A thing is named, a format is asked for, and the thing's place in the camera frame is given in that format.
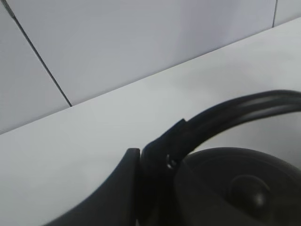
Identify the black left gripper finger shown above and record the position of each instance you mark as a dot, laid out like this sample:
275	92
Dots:
112	203

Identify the black round teapot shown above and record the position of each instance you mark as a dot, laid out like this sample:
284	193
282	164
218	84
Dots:
224	186

